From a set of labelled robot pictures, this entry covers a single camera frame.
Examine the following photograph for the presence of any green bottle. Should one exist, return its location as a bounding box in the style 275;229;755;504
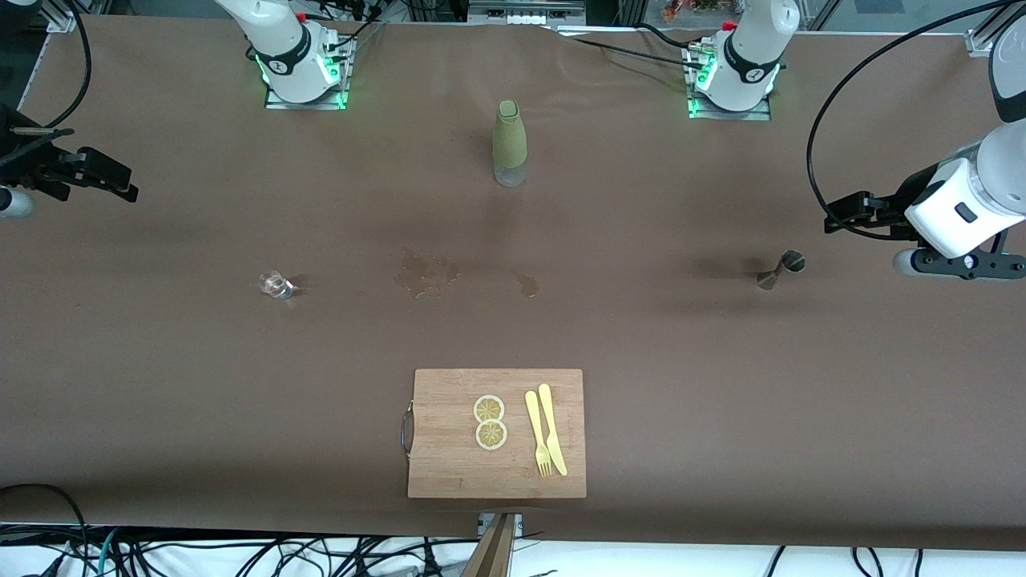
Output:
492;99;529;188

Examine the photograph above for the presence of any grey power strip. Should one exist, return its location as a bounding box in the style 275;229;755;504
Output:
467;0;588;25

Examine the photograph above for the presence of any wooden post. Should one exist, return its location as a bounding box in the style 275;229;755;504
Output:
461;513;518;577

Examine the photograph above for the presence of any brown table cover sheet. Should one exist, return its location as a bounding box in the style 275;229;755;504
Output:
0;14;1026;554

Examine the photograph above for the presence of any teal floor cable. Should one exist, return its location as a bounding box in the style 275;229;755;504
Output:
95;529;121;577

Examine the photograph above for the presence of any black base cable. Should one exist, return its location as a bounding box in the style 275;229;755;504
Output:
549;22;706;71

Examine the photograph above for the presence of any yellow plastic knife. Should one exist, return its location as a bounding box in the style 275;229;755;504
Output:
538;383;568;477

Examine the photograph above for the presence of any black looped floor cable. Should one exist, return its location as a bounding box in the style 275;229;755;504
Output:
0;483;91;577

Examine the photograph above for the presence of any aluminium frame corner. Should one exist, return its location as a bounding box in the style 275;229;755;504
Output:
966;0;1026;57
44;0;81;33

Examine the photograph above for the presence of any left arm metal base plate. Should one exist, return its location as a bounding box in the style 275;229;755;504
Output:
687;44;773;122

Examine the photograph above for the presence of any metal jigger measuring cup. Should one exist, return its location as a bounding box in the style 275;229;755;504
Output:
756;249;806;291

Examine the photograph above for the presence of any clear glass cup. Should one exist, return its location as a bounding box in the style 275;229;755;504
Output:
258;270;297;301

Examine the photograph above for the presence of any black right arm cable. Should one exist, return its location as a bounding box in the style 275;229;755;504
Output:
44;0;93;133

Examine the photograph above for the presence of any wooden cutting board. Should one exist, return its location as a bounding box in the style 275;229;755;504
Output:
407;369;588;499

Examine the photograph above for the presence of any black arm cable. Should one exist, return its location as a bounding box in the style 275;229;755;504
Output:
44;0;93;133
806;0;1026;241

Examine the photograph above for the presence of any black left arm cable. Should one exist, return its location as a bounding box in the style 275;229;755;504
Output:
806;0;1026;241

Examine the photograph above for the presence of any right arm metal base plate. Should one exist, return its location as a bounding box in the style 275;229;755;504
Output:
265;32;352;111

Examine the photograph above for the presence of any yellow plastic fork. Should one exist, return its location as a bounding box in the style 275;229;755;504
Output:
524;390;554;478

